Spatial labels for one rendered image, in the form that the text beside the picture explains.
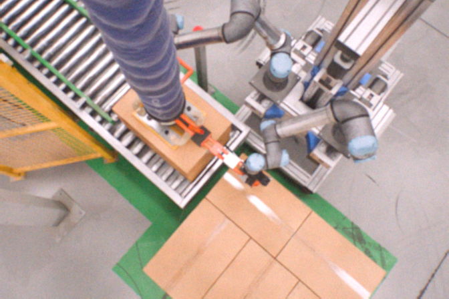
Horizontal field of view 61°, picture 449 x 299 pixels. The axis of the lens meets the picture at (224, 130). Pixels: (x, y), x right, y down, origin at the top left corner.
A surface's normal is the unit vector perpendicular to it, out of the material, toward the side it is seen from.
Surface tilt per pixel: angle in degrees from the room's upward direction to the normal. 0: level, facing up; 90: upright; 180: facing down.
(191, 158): 0
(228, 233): 0
